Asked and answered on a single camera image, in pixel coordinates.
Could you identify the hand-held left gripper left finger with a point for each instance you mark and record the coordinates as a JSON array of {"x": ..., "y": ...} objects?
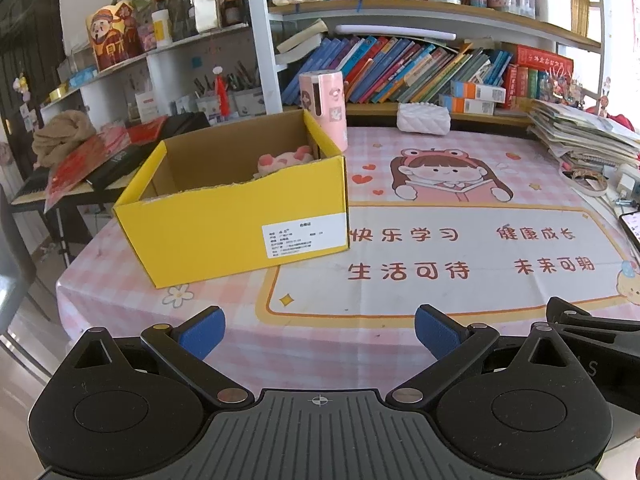
[{"x": 202, "y": 332}]

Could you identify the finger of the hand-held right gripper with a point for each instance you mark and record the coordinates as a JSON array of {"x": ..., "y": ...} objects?
[
  {"x": 570, "y": 312},
  {"x": 610, "y": 334}
]

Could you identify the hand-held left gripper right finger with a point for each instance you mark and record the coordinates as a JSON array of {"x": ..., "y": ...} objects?
[{"x": 437, "y": 332}]

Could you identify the yellow cardboard box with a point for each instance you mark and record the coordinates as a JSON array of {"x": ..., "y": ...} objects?
[{"x": 210, "y": 230}]

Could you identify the pink plush toy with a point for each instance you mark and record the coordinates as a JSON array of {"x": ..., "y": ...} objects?
[{"x": 282, "y": 162}]

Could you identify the smartphone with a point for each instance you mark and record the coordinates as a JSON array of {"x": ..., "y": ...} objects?
[{"x": 632, "y": 230}]

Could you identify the stack of papers and notebooks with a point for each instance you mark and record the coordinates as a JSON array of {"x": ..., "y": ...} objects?
[{"x": 585, "y": 135}]

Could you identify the black electronic keyboard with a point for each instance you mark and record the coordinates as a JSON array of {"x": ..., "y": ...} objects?
[{"x": 120, "y": 160}]

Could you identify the grey chair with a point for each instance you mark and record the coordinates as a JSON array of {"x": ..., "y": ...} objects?
[{"x": 15, "y": 260}]

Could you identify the red plastic bag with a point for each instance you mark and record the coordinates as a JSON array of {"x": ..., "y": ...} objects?
[{"x": 80, "y": 165}]

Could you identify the red flat box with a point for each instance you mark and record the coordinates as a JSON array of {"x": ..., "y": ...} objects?
[{"x": 147, "y": 130}]

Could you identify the small red white figurine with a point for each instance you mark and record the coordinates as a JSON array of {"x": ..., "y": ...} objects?
[{"x": 605, "y": 102}]

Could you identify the white quilted tissue box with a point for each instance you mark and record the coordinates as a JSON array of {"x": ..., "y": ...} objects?
[{"x": 424, "y": 119}]

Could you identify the colourful paper ornament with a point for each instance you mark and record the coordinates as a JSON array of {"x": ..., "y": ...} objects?
[{"x": 564, "y": 86}]

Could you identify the orange white carton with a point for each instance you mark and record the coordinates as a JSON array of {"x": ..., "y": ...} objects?
[
  {"x": 480, "y": 91},
  {"x": 467, "y": 106}
]

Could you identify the red upright books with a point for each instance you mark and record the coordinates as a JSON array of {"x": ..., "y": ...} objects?
[{"x": 520, "y": 87}]

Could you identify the white box red label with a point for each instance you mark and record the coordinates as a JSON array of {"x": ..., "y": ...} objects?
[{"x": 145, "y": 106}]

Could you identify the desktop pen organizer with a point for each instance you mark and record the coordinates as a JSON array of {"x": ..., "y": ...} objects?
[{"x": 245, "y": 102}]

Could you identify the red white doll ornament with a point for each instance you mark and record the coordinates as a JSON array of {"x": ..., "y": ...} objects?
[{"x": 222, "y": 92}]

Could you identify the brown knit cloth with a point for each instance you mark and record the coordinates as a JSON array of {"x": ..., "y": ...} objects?
[{"x": 62, "y": 135}]

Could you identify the pink cylinder with stickers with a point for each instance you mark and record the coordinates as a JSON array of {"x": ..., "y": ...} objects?
[{"x": 327, "y": 105}]

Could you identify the red boxed dictionary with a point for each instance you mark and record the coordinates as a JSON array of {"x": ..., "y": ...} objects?
[{"x": 545, "y": 56}]

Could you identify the row of mostly blue books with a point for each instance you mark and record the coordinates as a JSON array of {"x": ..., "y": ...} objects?
[{"x": 400, "y": 70}]

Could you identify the white curved shelf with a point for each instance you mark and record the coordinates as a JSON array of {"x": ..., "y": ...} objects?
[{"x": 165, "y": 65}]

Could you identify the white wooden bookshelf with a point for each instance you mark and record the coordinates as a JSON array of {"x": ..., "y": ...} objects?
[{"x": 262, "y": 60}]

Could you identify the white pen box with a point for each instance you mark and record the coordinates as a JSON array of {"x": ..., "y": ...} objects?
[{"x": 552, "y": 7}]

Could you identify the thick cream book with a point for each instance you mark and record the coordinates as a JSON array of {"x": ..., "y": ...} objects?
[{"x": 300, "y": 42}]

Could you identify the white bottle yellow label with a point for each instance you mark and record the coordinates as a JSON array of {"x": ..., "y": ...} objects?
[{"x": 161, "y": 27}]

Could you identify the white paper carton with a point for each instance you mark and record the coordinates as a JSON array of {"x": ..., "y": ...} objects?
[{"x": 205, "y": 5}]

